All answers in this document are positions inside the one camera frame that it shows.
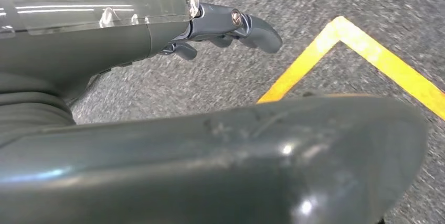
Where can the yellow floor tape square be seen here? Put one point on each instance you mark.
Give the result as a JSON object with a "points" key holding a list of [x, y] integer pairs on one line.
{"points": [[368, 50]]}

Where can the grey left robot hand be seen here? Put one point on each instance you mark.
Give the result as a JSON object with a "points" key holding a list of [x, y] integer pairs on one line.
{"points": [[208, 166]]}

